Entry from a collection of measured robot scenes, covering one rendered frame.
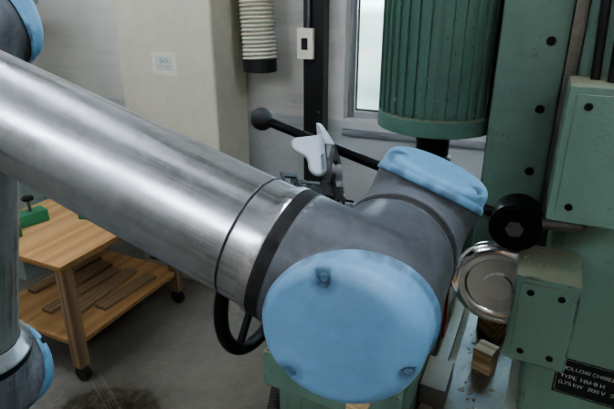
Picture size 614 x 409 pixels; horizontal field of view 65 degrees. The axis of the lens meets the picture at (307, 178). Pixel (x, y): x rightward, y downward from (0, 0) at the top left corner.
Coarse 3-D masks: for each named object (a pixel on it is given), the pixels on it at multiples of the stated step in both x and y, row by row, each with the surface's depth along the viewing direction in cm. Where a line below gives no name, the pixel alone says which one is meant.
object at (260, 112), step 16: (256, 112) 72; (256, 128) 73; (272, 128) 72; (288, 128) 71; (336, 144) 69; (352, 160) 68; (368, 160) 67; (496, 208) 60; (512, 208) 58; (528, 208) 58; (496, 224) 60; (512, 224) 59; (528, 224) 58; (544, 224) 59; (560, 224) 58; (576, 224) 57; (496, 240) 60; (512, 240) 59; (528, 240) 59
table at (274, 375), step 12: (264, 360) 71; (264, 372) 72; (276, 372) 71; (420, 372) 73; (276, 384) 72; (288, 384) 71; (300, 396) 70; (312, 396) 69; (408, 396) 66; (336, 408) 68; (372, 408) 65; (384, 408) 64; (396, 408) 63; (408, 408) 68
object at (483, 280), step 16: (464, 256) 66; (480, 256) 65; (496, 256) 64; (512, 256) 63; (464, 272) 66; (480, 272) 66; (496, 272) 65; (512, 272) 64; (464, 288) 67; (480, 288) 66; (496, 288) 65; (512, 288) 64; (464, 304) 68; (480, 304) 67; (496, 304) 66; (496, 320) 67
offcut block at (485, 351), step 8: (480, 344) 81; (488, 344) 81; (480, 352) 80; (488, 352) 79; (496, 352) 80; (472, 360) 81; (480, 360) 80; (488, 360) 79; (496, 360) 81; (480, 368) 81; (488, 368) 79
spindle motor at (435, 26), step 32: (384, 0) 71; (416, 0) 64; (448, 0) 62; (480, 0) 62; (384, 32) 71; (416, 32) 65; (448, 32) 63; (480, 32) 64; (384, 64) 71; (416, 64) 66; (448, 64) 65; (480, 64) 65; (384, 96) 73; (416, 96) 68; (448, 96) 66; (480, 96) 66; (384, 128) 73; (416, 128) 68; (448, 128) 67; (480, 128) 68
